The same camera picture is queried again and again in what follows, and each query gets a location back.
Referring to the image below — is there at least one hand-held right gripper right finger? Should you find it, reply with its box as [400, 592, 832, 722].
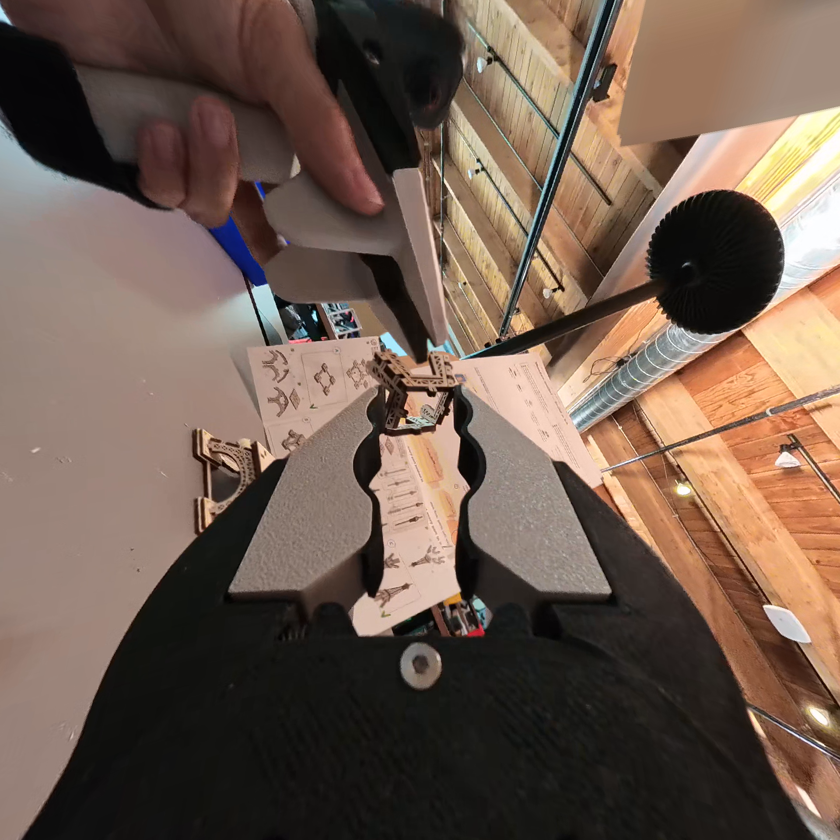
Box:
[454, 385, 614, 609]

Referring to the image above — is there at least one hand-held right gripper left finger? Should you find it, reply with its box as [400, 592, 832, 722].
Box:
[227, 385, 387, 611]

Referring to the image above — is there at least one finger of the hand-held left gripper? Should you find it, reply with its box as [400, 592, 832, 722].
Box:
[264, 247, 432, 363]
[262, 167, 451, 347]

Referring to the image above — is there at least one wooden lattice ring piece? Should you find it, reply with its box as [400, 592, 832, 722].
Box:
[366, 351, 458, 435]

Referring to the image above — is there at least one person's left hand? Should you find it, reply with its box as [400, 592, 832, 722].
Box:
[5, 0, 385, 263]

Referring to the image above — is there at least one wooden tower base model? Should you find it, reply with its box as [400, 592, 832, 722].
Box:
[192, 428, 277, 534]

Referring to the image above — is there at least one colourful tool clutter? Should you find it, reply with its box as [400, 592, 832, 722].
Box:
[394, 592, 491, 638]

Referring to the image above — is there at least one assembly instruction sheet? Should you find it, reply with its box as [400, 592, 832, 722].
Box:
[247, 336, 605, 637]

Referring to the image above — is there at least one metal ceiling beam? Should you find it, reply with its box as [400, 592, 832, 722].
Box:
[497, 0, 626, 340]

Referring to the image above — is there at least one black ceiling rod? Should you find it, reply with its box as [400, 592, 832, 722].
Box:
[600, 386, 840, 475]

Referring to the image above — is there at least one white square ceiling device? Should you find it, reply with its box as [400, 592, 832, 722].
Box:
[763, 603, 813, 646]

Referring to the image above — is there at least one black pleated lamp on pole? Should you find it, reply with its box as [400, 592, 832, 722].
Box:
[459, 189, 786, 358]

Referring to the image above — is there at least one silver ventilation duct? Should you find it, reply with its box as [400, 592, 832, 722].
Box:
[570, 190, 840, 432]

